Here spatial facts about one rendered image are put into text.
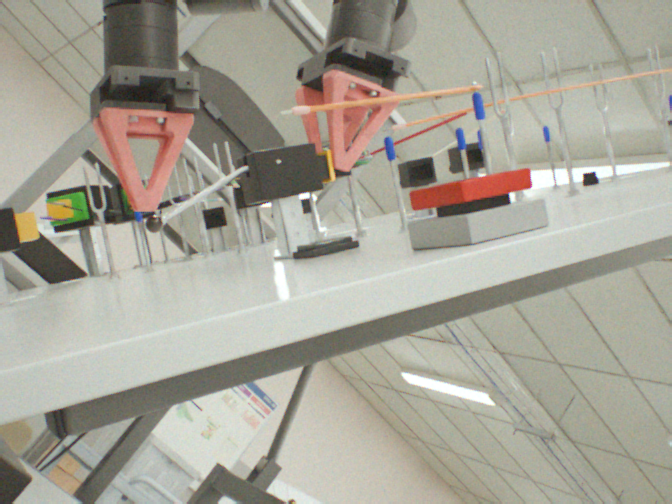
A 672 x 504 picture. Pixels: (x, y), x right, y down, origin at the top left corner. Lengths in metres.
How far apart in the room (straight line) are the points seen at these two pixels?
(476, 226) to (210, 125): 1.35
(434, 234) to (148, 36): 0.29
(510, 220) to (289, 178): 0.26
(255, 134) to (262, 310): 1.46
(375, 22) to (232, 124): 1.07
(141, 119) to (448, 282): 0.33
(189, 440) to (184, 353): 8.77
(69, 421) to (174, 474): 4.23
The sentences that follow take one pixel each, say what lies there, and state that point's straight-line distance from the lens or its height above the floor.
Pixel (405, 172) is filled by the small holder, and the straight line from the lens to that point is 0.96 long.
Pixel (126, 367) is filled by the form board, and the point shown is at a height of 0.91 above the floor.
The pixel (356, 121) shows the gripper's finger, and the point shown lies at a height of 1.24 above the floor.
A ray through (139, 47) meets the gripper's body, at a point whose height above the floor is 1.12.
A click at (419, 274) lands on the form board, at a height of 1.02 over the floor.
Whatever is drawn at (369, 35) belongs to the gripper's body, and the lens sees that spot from 0.70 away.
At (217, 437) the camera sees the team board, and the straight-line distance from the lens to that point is 9.21.
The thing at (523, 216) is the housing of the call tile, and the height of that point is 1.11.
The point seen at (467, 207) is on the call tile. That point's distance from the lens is 0.44.
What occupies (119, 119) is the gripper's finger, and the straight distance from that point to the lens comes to 0.62.
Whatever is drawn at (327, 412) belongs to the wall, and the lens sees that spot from 9.91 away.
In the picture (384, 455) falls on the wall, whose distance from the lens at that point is 10.58.
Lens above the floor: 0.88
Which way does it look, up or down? 21 degrees up
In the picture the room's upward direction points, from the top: 38 degrees clockwise
